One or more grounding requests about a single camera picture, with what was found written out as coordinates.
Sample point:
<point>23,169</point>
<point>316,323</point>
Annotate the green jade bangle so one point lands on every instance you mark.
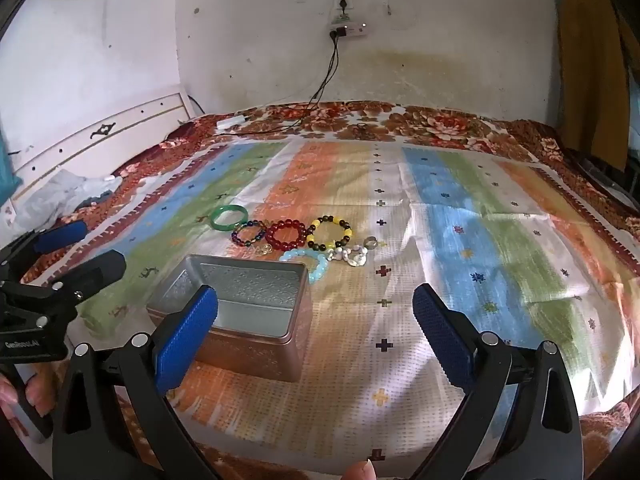
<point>220,221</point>

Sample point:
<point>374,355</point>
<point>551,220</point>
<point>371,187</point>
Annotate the person's right hand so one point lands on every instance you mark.
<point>361,472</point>

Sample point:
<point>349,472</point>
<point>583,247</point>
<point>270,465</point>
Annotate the striped patterned blanket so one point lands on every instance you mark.
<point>450,240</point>

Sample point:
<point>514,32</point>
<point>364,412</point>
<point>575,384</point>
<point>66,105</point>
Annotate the grey clothes pile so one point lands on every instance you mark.
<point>65,187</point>

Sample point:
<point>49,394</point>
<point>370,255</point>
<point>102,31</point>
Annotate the white charger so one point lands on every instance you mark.
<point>231,123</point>

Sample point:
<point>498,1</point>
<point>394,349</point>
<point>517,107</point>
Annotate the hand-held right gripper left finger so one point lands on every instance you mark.
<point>185,340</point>

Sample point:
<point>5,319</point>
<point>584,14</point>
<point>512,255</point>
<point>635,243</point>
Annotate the white headboard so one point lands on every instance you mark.
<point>75,135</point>

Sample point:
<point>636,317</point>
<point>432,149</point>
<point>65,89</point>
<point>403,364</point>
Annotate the teal cloth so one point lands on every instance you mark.
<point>7,160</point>

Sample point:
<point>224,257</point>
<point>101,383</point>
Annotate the wall socket with plug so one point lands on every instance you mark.
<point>343,6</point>

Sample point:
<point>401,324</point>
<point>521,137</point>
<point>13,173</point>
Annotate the floral bed sheet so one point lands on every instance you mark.
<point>440,125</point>

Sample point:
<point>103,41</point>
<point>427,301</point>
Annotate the yellow hanging garment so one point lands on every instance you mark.
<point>590,60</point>

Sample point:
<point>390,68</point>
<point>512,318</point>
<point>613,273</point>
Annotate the brown cardboard box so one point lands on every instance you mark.
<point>260,345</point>

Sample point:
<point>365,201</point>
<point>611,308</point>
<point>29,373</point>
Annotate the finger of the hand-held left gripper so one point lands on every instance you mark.
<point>100,270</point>
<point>60,237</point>

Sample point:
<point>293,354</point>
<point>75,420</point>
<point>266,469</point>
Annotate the person's left hand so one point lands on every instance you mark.
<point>39,392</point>

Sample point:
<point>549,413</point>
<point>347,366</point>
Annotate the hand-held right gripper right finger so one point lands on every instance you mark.
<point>445,340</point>

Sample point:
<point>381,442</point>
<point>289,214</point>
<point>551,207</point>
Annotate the white power strip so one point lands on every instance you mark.
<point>350,29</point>

